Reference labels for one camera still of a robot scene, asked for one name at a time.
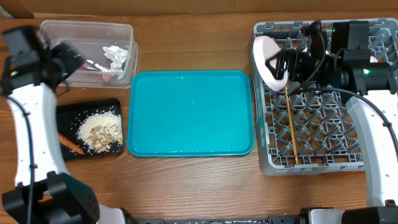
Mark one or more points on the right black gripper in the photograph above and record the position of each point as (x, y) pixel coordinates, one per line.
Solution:
(296, 61)

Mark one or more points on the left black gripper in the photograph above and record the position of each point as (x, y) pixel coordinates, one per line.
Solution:
(68, 61)

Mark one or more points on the red snack wrapper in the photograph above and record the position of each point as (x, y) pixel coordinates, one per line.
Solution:
(90, 65)

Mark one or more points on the white tissue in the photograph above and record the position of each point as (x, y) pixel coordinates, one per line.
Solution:
(117, 56)

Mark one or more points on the food scraps and rice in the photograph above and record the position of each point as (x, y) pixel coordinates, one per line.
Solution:
(98, 132)

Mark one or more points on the orange carrot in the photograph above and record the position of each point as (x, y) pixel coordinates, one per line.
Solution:
(69, 144)

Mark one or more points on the wooden chopstick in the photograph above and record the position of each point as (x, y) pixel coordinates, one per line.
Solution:
(295, 151)
(290, 117)

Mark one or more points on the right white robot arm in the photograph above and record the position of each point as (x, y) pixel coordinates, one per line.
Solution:
(371, 91)

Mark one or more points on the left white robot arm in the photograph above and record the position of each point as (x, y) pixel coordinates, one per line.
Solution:
(45, 192)

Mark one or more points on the black waste tray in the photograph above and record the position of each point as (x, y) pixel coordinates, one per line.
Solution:
(71, 117)

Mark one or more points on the grey dishwasher rack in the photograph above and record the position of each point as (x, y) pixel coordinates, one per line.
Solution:
(325, 136)

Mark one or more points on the clear plastic bin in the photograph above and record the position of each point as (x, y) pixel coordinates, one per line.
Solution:
(89, 38)

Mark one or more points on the teal serving tray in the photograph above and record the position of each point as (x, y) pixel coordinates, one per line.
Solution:
(190, 114)

